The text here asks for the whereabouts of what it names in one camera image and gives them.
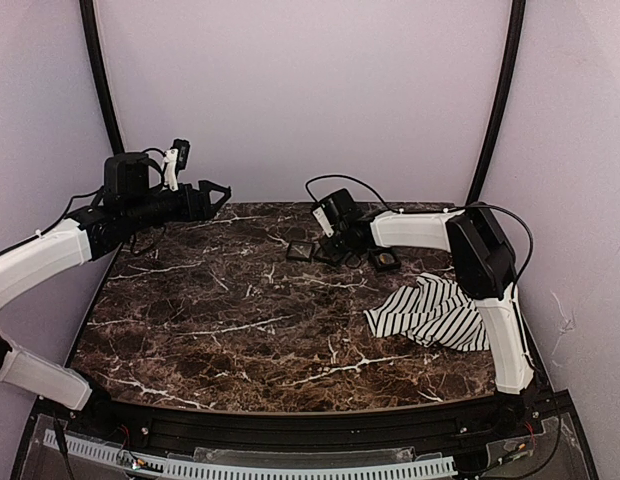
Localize black display box left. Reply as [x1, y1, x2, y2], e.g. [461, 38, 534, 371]
[286, 240, 314, 262]

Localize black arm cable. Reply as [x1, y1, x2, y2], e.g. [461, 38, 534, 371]
[39, 147, 166, 241]
[304, 174, 535, 286]

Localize black display box middle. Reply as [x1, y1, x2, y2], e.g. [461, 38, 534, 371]
[312, 244, 341, 267]

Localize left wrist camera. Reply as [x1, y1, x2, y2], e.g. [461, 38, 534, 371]
[163, 139, 190, 191]

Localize black left frame post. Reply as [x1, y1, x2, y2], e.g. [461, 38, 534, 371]
[78, 0, 125, 155]

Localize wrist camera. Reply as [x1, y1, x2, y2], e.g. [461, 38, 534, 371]
[312, 203, 334, 238]
[163, 139, 190, 191]

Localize black display box right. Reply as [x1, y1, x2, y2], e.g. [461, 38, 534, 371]
[368, 247, 401, 272]

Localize white slotted cable duct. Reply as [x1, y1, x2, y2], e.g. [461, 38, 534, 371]
[66, 435, 458, 480]

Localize black frame post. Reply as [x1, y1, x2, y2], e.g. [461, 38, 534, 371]
[465, 0, 527, 204]
[78, 0, 125, 155]

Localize round yellow grey brooch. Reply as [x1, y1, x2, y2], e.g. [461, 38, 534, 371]
[379, 253, 395, 265]

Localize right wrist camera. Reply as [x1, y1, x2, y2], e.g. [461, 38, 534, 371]
[312, 203, 334, 238]

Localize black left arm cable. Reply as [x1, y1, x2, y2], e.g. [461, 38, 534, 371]
[39, 147, 166, 241]

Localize black white striped garment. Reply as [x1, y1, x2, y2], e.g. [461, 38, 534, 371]
[364, 273, 490, 352]

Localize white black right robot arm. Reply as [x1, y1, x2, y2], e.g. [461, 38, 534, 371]
[311, 189, 534, 395]

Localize black right frame post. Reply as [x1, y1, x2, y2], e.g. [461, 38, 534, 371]
[465, 0, 527, 204]

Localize black display box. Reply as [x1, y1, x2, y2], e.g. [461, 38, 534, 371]
[312, 244, 341, 267]
[286, 240, 314, 262]
[368, 247, 401, 272]

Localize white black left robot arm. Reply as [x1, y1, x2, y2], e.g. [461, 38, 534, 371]
[0, 140, 231, 412]

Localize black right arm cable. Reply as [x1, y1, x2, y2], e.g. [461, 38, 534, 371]
[304, 174, 535, 286]

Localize black front frame rail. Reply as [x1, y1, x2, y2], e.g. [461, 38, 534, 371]
[104, 399, 521, 454]

